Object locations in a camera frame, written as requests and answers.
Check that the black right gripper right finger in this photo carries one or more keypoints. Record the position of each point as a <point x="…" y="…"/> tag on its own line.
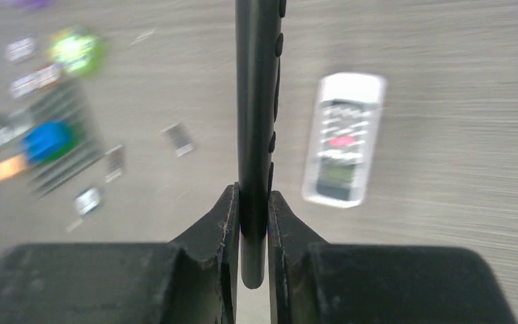
<point x="314" y="281"/>

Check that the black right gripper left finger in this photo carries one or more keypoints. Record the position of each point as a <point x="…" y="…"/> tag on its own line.
<point x="191" y="279"/>

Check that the AAA battery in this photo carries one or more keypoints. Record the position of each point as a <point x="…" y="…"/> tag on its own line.
<point x="115" y="162"/>
<point x="179" y="138"/>

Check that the white remote control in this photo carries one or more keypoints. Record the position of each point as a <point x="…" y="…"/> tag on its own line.
<point x="344" y="130"/>

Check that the black remote control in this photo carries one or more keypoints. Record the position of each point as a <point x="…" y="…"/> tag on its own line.
<point x="259" y="46"/>

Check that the blue poker chip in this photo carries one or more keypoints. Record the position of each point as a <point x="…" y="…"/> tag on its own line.
<point x="88" y="200"/>

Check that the green building brick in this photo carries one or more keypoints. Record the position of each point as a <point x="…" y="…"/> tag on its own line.
<point x="75" y="137"/>

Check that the blue building brick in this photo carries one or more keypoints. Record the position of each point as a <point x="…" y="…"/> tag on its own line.
<point x="44" y="140"/>

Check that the orange wooden block near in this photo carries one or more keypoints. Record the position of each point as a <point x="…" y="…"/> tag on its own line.
<point x="12" y="167"/>

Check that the grey building baseplate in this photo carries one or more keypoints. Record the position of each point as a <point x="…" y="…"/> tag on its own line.
<point x="65" y="102"/>

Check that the grey building brick piece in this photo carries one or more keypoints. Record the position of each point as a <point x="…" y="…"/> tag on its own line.
<point x="17" y="124"/>

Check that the green monster toy block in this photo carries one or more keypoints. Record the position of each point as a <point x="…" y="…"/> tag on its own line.
<point x="77" y="50"/>

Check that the white poker chip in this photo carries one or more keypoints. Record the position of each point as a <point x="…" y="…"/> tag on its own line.
<point x="20" y="49"/>

